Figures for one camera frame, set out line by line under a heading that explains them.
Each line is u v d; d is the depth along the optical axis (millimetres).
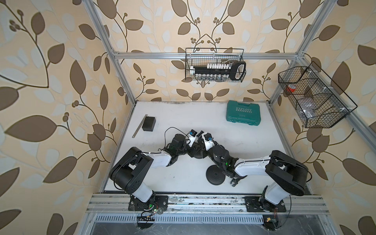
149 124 1050
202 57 912
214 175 825
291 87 871
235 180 794
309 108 737
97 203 765
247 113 1079
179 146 723
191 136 788
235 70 838
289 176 450
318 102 726
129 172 455
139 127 1050
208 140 702
